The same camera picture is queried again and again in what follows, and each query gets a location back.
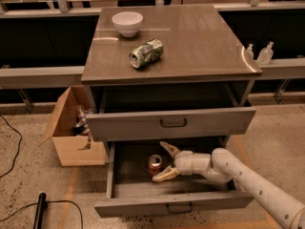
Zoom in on green crushed soda can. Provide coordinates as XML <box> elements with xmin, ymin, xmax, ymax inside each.
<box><xmin>130</xmin><ymin>39</ymin><xmax>164</xmax><ymax>69</ymax></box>

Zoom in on crumpled wrappers in box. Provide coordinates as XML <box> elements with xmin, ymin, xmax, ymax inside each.
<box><xmin>72</xmin><ymin>105</ymin><xmax>92</xmax><ymax>150</ymax></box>

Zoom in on black floor cable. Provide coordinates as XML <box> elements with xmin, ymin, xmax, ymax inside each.
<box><xmin>0</xmin><ymin>114</ymin><xmax>24</xmax><ymax>179</ymax></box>

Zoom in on grey drawer cabinet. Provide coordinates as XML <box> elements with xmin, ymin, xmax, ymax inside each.
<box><xmin>81</xmin><ymin>5</ymin><xmax>261</xmax><ymax>115</ymax></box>

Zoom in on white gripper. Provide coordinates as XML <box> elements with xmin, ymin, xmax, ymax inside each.
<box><xmin>152</xmin><ymin>141</ymin><xmax>212</xmax><ymax>182</ymax></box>

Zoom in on black cylindrical floor plug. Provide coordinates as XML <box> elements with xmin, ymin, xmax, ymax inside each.
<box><xmin>33</xmin><ymin>193</ymin><xmax>47</xmax><ymax>229</ymax></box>

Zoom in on open cardboard box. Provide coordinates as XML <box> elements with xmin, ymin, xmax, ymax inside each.
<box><xmin>41</xmin><ymin>85</ymin><xmax>106</xmax><ymax>166</ymax></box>

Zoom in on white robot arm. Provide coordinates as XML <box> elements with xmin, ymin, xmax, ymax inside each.
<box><xmin>152</xmin><ymin>141</ymin><xmax>305</xmax><ymax>229</ymax></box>

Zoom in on small clear pump bottle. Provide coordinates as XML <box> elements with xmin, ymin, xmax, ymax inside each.
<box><xmin>247</xmin><ymin>43</ymin><xmax>254</xmax><ymax>59</ymax></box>

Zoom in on white ceramic bowl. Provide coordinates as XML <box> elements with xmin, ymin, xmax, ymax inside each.
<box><xmin>112</xmin><ymin>11</ymin><xmax>144</xmax><ymax>37</ymax></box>

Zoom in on grey metal railing shelf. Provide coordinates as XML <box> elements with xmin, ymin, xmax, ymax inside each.
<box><xmin>0</xmin><ymin>66</ymin><xmax>84</xmax><ymax>90</ymax></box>

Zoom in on clear sanitizer pump bottle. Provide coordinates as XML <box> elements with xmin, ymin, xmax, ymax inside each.
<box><xmin>257</xmin><ymin>42</ymin><xmax>274</xmax><ymax>65</ymax></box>

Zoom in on grey open drawer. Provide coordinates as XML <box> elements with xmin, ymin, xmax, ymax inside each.
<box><xmin>94</xmin><ymin>140</ymin><xmax>253</xmax><ymax>218</ymax></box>
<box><xmin>87</xmin><ymin>107</ymin><xmax>255</xmax><ymax>141</ymax></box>

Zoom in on grey lower open drawer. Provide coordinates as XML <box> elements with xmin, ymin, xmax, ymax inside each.
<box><xmin>94</xmin><ymin>140</ymin><xmax>253</xmax><ymax>218</ymax></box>

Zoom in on grey upper open drawer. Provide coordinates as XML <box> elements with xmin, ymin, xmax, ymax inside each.
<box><xmin>87</xmin><ymin>107</ymin><xmax>255</xmax><ymax>141</ymax></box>

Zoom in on red coke can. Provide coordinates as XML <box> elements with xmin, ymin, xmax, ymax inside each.
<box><xmin>148</xmin><ymin>155</ymin><xmax>162</xmax><ymax>177</ymax></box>

